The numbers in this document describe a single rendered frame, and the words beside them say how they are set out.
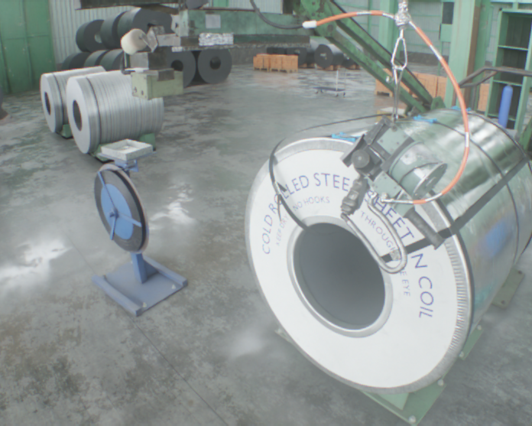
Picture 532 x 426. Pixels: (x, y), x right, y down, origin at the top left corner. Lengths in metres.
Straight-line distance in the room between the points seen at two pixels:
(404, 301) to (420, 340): 0.17
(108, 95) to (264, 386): 4.77
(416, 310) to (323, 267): 0.66
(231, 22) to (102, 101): 4.33
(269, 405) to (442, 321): 1.07
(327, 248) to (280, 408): 0.88
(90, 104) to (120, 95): 0.49
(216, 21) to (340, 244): 1.26
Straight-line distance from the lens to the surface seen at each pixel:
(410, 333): 1.54
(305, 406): 2.11
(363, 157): 1.18
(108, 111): 5.85
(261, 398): 2.14
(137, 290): 2.94
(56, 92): 8.02
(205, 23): 1.61
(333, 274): 1.98
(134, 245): 2.64
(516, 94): 7.64
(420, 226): 1.10
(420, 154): 1.09
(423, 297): 1.42
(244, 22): 1.73
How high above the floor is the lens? 1.72
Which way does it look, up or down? 26 degrees down
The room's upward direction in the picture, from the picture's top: straight up
